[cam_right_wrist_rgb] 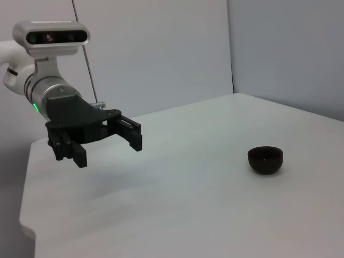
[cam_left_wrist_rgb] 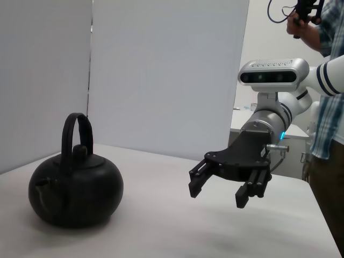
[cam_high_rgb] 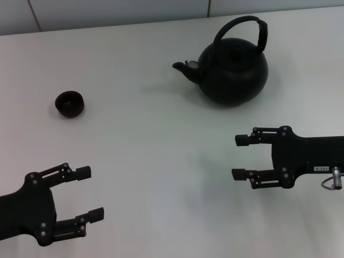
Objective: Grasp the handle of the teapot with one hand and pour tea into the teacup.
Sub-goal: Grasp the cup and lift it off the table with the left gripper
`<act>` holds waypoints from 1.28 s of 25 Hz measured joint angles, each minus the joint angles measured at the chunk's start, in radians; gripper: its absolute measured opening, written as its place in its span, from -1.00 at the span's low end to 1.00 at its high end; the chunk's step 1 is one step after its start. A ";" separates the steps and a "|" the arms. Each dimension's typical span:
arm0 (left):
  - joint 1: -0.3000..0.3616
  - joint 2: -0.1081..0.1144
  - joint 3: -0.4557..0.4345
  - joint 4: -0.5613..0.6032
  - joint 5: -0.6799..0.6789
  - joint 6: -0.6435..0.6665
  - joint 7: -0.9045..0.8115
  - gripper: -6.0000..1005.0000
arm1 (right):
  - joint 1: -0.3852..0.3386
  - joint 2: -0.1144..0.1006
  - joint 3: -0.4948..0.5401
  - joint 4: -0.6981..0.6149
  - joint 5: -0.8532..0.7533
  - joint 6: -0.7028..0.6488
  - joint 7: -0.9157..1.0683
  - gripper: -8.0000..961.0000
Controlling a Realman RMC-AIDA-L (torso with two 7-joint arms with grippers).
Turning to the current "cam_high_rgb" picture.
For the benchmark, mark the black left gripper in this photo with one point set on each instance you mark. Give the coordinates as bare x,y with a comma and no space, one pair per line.
29,209

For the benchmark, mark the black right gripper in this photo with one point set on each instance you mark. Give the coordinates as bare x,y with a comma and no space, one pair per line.
303,156

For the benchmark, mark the black round teapot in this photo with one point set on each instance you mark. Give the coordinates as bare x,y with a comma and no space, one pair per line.
231,75

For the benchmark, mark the small dark teacup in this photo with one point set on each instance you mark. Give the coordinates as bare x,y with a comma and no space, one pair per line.
70,107

